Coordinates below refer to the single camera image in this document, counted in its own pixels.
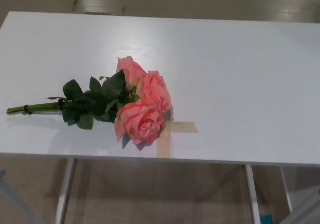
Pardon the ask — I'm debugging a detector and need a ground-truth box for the white table leg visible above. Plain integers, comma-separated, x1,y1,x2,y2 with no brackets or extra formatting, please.
55,158,76,224
279,166,294,213
244,164,262,224

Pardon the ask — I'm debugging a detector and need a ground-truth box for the beige tape cross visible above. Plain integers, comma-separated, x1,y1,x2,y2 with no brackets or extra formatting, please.
156,120,200,159

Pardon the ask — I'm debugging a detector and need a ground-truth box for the grey metal frame bar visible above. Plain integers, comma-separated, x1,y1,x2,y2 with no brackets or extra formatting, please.
0,169,38,224
282,183,320,224

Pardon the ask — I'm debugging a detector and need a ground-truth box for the pink artificial rose bouquet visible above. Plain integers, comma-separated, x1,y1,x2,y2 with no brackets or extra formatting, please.
6,55,173,146

